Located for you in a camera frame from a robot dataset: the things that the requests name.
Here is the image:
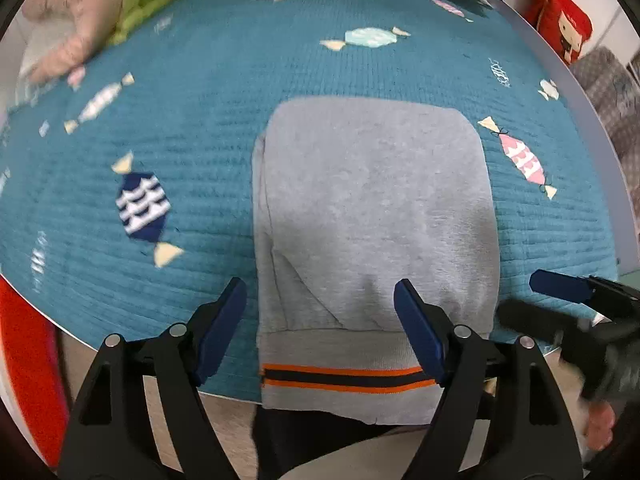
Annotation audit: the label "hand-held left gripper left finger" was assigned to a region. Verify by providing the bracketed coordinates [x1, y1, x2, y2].
[57, 276, 248, 480]

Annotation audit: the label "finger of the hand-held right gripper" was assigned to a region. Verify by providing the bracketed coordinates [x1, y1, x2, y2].
[530, 268, 640, 312]
[496, 296, 587, 347]

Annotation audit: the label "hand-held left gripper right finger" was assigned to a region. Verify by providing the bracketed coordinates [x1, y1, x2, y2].
[393, 278, 585, 480]

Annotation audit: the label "grey navy zip jacket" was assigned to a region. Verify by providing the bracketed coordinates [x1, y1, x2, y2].
[251, 96, 502, 426]

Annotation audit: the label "person's right hand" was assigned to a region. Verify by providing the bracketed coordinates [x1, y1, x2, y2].
[581, 400, 619, 454]

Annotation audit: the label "person's black trousers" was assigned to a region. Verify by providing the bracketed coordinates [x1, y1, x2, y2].
[251, 402, 402, 480]

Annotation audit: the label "pink checked bear print cloth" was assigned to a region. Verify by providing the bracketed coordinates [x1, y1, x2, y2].
[570, 45, 640, 171]

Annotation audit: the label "teal candy print bed blanket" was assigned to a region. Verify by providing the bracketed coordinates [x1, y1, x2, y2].
[0, 0, 621, 411]

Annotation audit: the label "red box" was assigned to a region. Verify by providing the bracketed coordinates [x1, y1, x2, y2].
[0, 277, 71, 468]

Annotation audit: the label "red cat cushion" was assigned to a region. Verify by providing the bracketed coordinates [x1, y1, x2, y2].
[530, 0, 593, 66]

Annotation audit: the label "white patterned pillow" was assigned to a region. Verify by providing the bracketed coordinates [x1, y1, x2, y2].
[14, 15, 77, 102]

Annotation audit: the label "green and pink folded quilt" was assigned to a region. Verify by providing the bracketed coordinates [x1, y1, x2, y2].
[22, 0, 126, 83]

